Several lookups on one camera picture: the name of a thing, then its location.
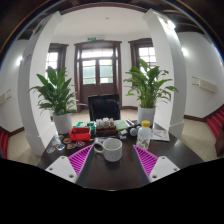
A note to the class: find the brown tray of small bottles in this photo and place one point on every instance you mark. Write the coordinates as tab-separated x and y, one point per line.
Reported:
106	126

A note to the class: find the white wall radiator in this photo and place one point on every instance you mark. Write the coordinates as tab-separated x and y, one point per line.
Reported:
5	97
205	85

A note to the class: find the dark wooden glazed door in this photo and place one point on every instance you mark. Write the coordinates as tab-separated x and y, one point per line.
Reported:
98	70

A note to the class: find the green exit sign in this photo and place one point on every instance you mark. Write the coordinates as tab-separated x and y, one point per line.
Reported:
91	38

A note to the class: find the clear bottle with yellow cap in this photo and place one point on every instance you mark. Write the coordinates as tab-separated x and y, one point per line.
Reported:
144	136

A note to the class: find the white printed booklet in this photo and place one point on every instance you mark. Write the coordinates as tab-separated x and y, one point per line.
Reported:
160	135

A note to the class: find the white speckled mug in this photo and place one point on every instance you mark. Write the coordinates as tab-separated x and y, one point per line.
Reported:
111	150

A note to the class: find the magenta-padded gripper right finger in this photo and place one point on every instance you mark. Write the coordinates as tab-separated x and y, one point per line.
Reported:
161	166

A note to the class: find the green cloth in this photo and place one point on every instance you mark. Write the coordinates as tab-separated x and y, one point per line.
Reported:
121	124

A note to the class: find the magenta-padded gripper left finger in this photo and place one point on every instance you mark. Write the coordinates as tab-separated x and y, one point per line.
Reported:
63	166

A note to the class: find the red plastic box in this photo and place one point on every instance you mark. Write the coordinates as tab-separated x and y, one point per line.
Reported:
80	134

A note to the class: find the black office chair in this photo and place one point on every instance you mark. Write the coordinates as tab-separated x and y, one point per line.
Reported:
104	108

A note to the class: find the green box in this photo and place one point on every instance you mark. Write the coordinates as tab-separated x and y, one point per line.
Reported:
83	124

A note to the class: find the dark wooden framed window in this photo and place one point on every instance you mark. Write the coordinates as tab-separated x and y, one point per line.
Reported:
55	60
145	53

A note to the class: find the red carpeted stairs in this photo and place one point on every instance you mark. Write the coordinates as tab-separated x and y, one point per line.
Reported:
216	123
4	143

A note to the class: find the potted plant in white pot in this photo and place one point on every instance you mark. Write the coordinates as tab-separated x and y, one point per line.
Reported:
148	86
56	93

